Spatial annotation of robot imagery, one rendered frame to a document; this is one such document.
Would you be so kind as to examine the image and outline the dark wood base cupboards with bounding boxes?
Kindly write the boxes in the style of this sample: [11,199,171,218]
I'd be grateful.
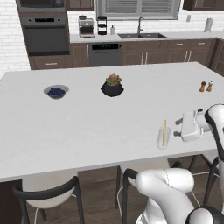
[209,38,224,77]
[28,43,91,71]
[121,38,217,67]

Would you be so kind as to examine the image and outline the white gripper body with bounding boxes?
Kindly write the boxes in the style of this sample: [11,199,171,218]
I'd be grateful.
[180,109,205,144]

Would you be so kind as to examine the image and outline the white paper towel roll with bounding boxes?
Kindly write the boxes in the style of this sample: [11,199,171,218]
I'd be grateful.
[203,16,214,33]

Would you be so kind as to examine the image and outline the silver coffee machine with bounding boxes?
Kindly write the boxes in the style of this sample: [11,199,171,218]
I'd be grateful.
[78,15,95,39]

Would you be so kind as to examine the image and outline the brown pepper shaker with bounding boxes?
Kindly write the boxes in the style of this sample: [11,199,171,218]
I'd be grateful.
[199,80,207,94]

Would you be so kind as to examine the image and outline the brown salt shaker white top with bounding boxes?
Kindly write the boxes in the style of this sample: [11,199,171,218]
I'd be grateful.
[206,80,214,93]

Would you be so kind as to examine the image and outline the dark sink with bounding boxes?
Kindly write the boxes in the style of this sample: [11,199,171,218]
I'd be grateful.
[117,32,168,40]

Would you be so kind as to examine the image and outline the grey bowl of blueberries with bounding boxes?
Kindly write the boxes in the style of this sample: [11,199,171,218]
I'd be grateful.
[43,84,70,101]

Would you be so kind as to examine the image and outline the dark metal tap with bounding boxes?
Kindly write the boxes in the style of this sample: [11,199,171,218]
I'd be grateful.
[136,16,146,35]

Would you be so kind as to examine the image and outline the grey dishwasher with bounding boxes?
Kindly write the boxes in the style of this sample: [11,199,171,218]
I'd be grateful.
[88,42,123,67]

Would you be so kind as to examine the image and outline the succulent in black pot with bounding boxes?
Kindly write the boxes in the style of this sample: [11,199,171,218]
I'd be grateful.
[100,73,125,98]

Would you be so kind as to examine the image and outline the window with blinds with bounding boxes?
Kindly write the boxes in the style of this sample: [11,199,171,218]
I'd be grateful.
[95,0,182,21]

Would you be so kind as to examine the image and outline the dark wood wall cupboard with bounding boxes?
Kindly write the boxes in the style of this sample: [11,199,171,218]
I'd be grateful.
[65,0,95,12]
[182,0,224,11]

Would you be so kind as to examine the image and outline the yellow straw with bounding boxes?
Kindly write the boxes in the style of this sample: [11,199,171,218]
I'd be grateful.
[162,119,168,147]

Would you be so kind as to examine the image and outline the grey microwave oven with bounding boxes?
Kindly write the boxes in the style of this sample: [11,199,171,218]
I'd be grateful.
[15,0,67,13]

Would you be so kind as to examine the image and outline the grey wall oven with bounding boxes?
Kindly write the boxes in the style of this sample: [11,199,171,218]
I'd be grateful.
[18,12,71,57]

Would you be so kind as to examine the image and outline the black tiered stand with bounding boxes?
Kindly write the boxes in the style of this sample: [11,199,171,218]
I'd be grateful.
[96,15,109,36]

